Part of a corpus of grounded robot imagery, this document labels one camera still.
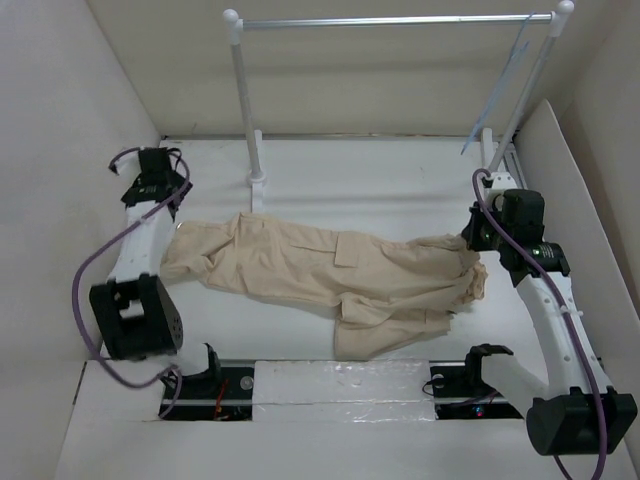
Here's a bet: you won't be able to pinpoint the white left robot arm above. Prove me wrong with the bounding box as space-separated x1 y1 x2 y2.
89 147 192 360

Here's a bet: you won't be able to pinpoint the blue wire hanger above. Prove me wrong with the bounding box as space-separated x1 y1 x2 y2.
460 13 534 154

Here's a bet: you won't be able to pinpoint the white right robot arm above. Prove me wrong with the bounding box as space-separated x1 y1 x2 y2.
462 168 638 457

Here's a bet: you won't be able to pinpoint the aluminium side rail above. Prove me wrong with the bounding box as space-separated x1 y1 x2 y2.
503 148 528 189

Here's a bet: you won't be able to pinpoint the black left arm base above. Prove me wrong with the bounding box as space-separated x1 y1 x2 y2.
159 364 255 422

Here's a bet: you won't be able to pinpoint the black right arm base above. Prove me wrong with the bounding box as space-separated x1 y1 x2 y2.
422 362 522 421

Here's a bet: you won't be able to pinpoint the white metal clothes rack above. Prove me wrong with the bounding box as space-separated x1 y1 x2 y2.
216 1 576 212

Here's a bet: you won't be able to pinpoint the beige trousers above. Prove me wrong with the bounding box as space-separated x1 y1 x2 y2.
161 213 488 360

